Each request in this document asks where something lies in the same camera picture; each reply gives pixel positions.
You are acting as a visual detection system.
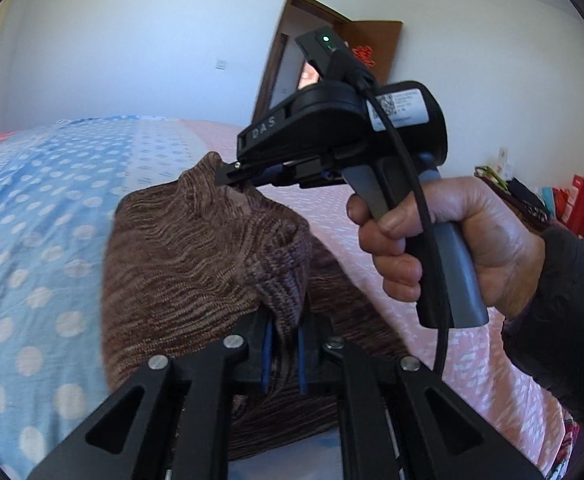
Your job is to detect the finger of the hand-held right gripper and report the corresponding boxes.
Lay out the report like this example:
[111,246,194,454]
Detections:
[215,156,345,191]

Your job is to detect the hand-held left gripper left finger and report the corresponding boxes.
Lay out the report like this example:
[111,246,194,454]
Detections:
[28,316,274,480]

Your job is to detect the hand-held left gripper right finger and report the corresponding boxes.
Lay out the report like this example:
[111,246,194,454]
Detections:
[296,319,544,480]

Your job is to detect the brown knit sweater sun pattern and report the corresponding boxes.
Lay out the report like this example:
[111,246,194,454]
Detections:
[101,151,423,462]

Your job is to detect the person's right forearm dark sleeve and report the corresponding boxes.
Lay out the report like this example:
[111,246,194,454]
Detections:
[501,225,584,433]

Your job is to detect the person's right hand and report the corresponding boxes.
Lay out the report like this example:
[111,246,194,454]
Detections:
[347,176,546,322]

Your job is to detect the red paper door decoration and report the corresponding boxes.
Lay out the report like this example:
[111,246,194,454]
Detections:
[351,45,376,69]

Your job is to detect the brown wooden door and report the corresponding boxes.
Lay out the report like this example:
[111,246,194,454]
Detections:
[334,20,404,88]

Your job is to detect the wooden cabinet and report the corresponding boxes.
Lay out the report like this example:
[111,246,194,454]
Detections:
[473,164,555,228]

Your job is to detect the red patterned quilt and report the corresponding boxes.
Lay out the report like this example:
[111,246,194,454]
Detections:
[561,407,584,468]

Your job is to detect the dotted patchwork bed sheet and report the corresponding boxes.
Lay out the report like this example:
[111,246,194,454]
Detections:
[0,115,575,480]

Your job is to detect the red bags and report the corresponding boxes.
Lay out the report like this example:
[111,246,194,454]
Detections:
[552,174,584,242]

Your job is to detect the brown door frame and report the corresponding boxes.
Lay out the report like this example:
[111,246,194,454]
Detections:
[251,0,354,126]

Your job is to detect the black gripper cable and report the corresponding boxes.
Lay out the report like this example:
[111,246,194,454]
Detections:
[351,67,449,377]

